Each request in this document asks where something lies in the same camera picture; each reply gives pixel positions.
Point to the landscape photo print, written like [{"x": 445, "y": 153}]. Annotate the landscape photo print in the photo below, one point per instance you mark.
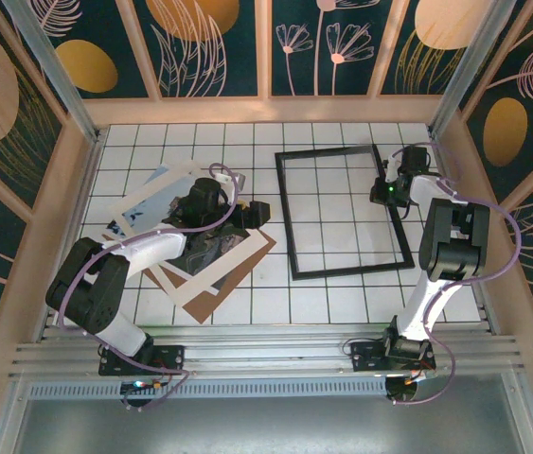
[{"x": 152, "y": 208}]

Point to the white mat board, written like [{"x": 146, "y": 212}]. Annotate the white mat board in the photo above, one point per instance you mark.
[{"x": 214, "y": 274}]

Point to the black picture frame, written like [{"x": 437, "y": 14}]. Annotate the black picture frame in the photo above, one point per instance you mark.
[{"x": 351, "y": 269}]

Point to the brown backing board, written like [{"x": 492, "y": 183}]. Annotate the brown backing board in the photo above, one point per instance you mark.
[{"x": 204, "y": 307}]

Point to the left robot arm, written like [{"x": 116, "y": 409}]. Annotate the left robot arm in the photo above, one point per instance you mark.
[{"x": 91, "y": 293}]

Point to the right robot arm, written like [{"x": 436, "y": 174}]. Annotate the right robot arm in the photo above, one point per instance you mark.
[{"x": 455, "y": 246}]

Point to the small electronics board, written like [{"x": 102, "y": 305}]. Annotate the small electronics board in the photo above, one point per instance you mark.
[
  {"x": 401, "y": 388},
  {"x": 140, "y": 385}
]

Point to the grey metal sheet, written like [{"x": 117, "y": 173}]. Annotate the grey metal sheet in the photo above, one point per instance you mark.
[{"x": 271, "y": 425}]

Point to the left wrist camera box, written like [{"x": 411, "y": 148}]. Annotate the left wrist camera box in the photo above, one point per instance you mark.
[{"x": 241, "y": 184}]

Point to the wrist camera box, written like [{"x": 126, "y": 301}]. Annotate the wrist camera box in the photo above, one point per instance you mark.
[
  {"x": 241, "y": 184},
  {"x": 415, "y": 161}
]

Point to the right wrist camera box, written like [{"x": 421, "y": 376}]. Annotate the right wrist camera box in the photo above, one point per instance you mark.
[{"x": 415, "y": 161}]

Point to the aluminium side rail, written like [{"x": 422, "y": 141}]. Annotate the aluminium side rail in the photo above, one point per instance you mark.
[
  {"x": 89, "y": 165},
  {"x": 487, "y": 314}
]

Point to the aluminium mounting rail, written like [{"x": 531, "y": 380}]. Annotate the aluminium mounting rail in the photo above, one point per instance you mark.
[{"x": 271, "y": 350}]

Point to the aluminium corner post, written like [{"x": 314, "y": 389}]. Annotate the aluminium corner post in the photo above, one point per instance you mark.
[
  {"x": 57, "y": 71},
  {"x": 470, "y": 61}
]

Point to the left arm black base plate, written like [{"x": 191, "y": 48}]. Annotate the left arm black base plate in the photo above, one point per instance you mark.
[{"x": 166, "y": 359}]

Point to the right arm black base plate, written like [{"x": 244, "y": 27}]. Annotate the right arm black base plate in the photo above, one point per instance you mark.
[{"x": 365, "y": 357}]

